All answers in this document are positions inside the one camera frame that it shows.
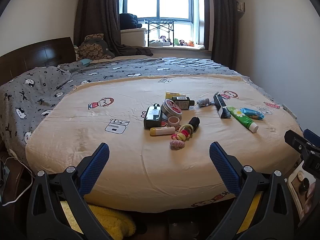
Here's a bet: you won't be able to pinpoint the round silver tin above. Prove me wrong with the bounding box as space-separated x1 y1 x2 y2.
161 99 182 118

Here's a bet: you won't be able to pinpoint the window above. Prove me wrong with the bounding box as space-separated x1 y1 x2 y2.
120 0 204 47

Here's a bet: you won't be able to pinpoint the white cable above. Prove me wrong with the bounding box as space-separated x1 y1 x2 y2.
1 155 34 207

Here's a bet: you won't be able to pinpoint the yellow fluffy rug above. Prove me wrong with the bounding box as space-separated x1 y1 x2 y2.
60 201 136 239

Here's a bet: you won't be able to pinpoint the dark wooden headboard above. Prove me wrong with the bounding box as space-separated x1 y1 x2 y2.
0 37 76 85

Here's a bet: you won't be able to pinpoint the small dark green bottle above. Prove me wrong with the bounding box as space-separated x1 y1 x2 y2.
172 96 195 110

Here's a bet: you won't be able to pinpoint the green daisy cream tube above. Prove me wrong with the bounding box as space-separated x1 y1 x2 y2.
227 106 259 133

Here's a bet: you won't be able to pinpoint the right dark curtain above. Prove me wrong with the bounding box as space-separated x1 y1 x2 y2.
204 0 239 70

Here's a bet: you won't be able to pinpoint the dark blue folded clothes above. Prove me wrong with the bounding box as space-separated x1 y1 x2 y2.
119 13 142 30

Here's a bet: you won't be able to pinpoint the black thread spool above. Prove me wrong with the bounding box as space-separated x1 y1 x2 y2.
188 116 200 133

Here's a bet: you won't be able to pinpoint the white storage box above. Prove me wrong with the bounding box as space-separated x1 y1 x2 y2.
120 28 146 47

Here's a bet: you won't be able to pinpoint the large dark green bottle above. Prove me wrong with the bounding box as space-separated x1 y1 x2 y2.
144 103 163 129

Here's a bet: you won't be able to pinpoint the left dark curtain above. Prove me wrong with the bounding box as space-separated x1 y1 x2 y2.
73 0 153 56

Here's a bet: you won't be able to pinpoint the colourful hair ties bundle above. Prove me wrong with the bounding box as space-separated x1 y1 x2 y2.
171 123 194 142

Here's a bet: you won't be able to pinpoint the pink hair scrunchie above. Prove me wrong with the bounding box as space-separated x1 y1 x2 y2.
169 140 185 150

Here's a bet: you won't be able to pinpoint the windowsill toys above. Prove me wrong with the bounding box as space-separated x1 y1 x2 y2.
149 35 195 47

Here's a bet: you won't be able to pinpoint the dark curtain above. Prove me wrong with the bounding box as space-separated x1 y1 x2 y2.
204 0 239 70
73 0 153 56

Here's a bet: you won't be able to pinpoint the brown patterned pillow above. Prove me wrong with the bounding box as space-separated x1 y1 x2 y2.
78 34 115 61

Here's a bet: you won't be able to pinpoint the pink tape roll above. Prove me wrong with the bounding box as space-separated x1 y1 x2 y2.
167 116 180 128

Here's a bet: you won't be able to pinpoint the blue snack packet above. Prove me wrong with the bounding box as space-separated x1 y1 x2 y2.
240 108 264 120

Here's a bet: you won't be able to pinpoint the black folding rack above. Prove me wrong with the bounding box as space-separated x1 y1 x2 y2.
144 18 175 47

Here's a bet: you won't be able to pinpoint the grey patterned duvet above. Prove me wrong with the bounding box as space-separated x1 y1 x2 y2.
0 57 276 165

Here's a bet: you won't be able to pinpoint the yellow lip balm tube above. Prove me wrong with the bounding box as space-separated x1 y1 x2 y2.
150 126 176 136

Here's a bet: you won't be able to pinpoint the yellow small bottle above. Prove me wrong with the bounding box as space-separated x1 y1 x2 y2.
165 92 186 100

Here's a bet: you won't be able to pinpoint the black rectangular box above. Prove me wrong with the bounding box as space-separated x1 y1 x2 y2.
213 92 231 119

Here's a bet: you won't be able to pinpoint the beige cartoon blanket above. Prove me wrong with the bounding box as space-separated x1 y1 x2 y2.
25 74 301 212

